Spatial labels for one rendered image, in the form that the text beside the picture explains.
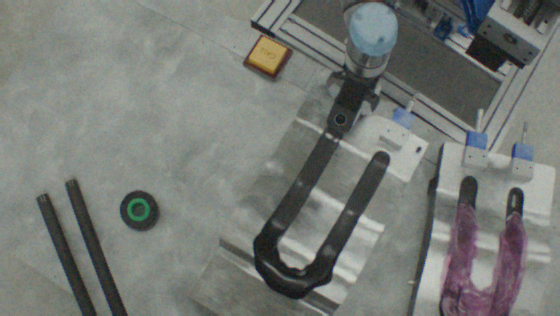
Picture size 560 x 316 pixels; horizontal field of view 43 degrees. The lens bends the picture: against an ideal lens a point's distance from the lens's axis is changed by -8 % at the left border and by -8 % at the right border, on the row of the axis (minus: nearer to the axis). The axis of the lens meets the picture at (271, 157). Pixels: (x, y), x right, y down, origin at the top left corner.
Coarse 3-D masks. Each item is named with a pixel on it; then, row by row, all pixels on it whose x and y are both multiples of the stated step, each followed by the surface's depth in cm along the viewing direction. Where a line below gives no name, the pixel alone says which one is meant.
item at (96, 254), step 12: (72, 180) 154; (72, 192) 152; (72, 204) 151; (84, 204) 152; (84, 216) 149; (84, 228) 148; (84, 240) 147; (96, 240) 147; (96, 252) 145; (96, 264) 144; (108, 276) 143; (108, 288) 142; (108, 300) 141; (120, 300) 141; (120, 312) 139
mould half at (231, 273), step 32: (320, 96) 152; (288, 128) 151; (320, 128) 150; (352, 128) 150; (288, 160) 149; (352, 160) 149; (416, 160) 149; (256, 192) 145; (320, 192) 148; (384, 192) 148; (256, 224) 141; (320, 224) 144; (384, 224) 146; (224, 256) 147; (288, 256) 139; (352, 256) 141; (224, 288) 145; (256, 288) 145; (320, 288) 138
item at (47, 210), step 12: (36, 192) 153; (48, 204) 152; (48, 216) 151; (48, 228) 150; (60, 228) 150; (60, 240) 148; (60, 252) 147; (72, 264) 146; (72, 276) 145; (72, 288) 144; (84, 288) 145; (84, 300) 143
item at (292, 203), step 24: (336, 144) 150; (312, 168) 149; (384, 168) 149; (288, 192) 147; (360, 192) 148; (288, 216) 144; (360, 216) 146; (264, 240) 144; (336, 240) 143; (264, 264) 145; (312, 264) 137; (288, 288) 144; (312, 288) 137
